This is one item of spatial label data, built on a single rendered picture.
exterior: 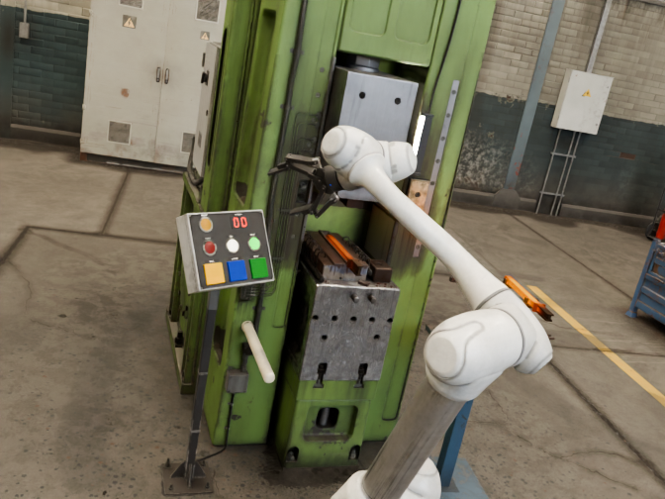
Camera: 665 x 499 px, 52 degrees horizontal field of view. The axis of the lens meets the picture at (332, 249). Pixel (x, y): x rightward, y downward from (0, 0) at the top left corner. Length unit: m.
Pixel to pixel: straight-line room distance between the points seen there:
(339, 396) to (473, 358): 1.78
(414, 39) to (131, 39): 5.36
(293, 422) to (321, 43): 1.61
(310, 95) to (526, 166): 7.16
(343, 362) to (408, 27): 1.43
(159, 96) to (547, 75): 4.94
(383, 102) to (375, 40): 0.26
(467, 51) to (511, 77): 6.41
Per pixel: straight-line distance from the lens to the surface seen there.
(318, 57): 2.80
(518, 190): 9.81
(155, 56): 7.95
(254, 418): 3.30
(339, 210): 3.33
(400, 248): 3.12
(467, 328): 1.40
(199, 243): 2.49
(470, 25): 3.04
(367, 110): 2.74
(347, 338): 2.97
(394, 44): 2.90
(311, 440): 3.22
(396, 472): 1.66
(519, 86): 9.51
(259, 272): 2.61
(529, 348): 1.54
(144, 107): 8.02
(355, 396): 3.14
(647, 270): 6.52
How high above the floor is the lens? 1.91
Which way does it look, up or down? 18 degrees down
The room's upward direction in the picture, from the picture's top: 11 degrees clockwise
